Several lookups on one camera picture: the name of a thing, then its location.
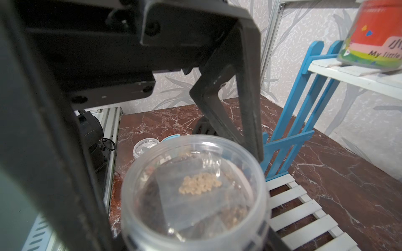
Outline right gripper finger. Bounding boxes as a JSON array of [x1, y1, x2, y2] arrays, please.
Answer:
[[265, 228, 291, 251]]

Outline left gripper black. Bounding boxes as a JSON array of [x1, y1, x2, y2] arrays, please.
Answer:
[[0, 0, 158, 251]]

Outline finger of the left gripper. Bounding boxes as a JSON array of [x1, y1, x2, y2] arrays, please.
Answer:
[[139, 1, 264, 161]]

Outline clear seed container red label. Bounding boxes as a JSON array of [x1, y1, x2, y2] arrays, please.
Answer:
[[337, 0, 402, 70]]

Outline blue white two-tier shelf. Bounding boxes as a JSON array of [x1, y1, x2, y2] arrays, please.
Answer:
[[260, 40, 402, 251]]

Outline small clear container far left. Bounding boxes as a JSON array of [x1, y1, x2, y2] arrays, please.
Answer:
[[133, 138, 160, 159]]

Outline black work glove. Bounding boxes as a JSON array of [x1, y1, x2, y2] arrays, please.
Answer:
[[192, 116, 218, 136]]

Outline blue hand brush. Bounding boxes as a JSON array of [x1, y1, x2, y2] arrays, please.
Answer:
[[160, 134, 181, 143]]

